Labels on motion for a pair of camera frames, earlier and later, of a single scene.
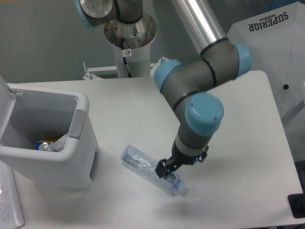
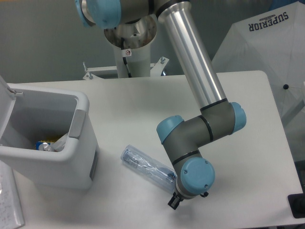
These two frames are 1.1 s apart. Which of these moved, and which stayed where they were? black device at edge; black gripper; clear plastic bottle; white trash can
Moved: black gripper
Stayed: clear plastic bottle; black device at edge; white trash can
